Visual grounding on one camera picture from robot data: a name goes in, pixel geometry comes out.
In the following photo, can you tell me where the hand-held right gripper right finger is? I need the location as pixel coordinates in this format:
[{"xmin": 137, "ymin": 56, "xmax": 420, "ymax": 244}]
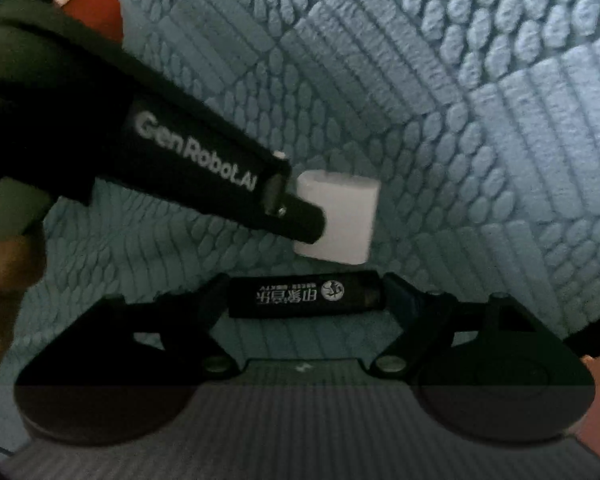
[{"xmin": 369, "ymin": 272, "xmax": 567, "ymax": 381}]

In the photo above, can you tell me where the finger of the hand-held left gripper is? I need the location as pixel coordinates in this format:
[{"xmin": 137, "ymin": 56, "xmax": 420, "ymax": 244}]
[{"xmin": 264, "ymin": 174, "xmax": 327, "ymax": 244}]

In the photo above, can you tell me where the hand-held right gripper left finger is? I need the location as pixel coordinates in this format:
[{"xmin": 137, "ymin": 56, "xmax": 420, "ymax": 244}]
[{"xmin": 75, "ymin": 272, "xmax": 242, "ymax": 379}]

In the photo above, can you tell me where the white charger adapter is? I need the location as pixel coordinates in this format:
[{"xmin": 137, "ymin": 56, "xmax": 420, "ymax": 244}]
[{"xmin": 292, "ymin": 170, "xmax": 381, "ymax": 265}]

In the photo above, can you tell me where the person's left hand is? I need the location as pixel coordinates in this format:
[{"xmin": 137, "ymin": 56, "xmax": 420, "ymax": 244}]
[{"xmin": 0, "ymin": 235, "xmax": 48, "ymax": 401}]

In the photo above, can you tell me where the blue textured bed cover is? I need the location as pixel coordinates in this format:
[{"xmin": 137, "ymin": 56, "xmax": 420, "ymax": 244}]
[{"xmin": 0, "ymin": 0, "xmax": 600, "ymax": 461}]

